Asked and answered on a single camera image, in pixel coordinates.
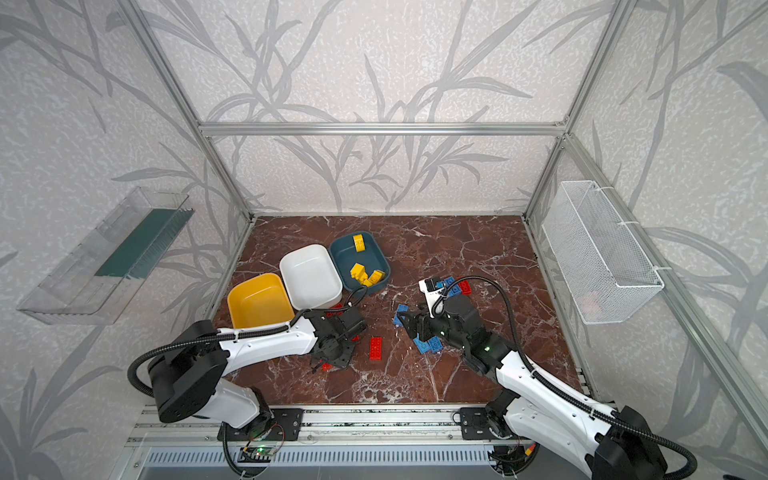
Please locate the clear plastic wall shelf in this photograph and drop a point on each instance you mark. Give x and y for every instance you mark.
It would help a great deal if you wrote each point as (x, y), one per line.
(95, 282)

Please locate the yellow plastic bin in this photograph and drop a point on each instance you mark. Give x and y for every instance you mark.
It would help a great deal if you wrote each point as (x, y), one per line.
(259, 302)

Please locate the aluminium front rail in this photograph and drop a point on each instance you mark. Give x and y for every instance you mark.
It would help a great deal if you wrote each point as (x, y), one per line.
(331, 424)

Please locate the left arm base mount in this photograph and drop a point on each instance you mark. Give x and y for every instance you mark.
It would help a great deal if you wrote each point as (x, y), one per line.
(282, 424)

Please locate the small yellow lego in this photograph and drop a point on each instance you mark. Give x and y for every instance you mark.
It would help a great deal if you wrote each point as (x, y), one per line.
(375, 277)

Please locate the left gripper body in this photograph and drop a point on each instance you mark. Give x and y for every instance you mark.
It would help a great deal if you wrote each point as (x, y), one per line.
(335, 354)

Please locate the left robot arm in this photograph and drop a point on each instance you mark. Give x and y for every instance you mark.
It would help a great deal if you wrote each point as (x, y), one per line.
(187, 377)

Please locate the white wire wall basket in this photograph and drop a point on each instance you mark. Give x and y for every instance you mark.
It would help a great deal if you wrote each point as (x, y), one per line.
(607, 272)

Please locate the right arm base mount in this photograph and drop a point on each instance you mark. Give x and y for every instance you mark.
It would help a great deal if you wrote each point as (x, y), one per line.
(481, 423)

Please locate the blue lego cluster far right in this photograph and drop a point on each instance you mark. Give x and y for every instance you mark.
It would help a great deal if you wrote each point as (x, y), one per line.
(449, 287)

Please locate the blue lego brick centre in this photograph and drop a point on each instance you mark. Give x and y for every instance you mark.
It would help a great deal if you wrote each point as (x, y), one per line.
(398, 317)

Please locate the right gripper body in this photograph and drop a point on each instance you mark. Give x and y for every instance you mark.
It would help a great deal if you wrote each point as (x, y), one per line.
(421, 327)

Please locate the teal plastic bin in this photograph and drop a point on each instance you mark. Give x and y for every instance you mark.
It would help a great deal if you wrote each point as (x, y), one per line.
(344, 256)

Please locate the white plastic bin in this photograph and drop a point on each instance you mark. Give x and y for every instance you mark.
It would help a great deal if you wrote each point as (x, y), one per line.
(310, 278)

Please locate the red lego far right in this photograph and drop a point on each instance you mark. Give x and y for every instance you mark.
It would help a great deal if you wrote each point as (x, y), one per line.
(465, 288)

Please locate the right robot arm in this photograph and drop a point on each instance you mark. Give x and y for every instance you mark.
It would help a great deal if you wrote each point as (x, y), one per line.
(601, 441)

